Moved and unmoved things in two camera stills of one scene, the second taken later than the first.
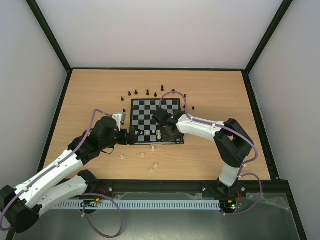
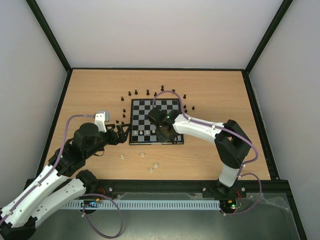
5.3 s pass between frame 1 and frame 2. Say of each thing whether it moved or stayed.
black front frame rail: stayed
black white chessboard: stayed
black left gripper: moved
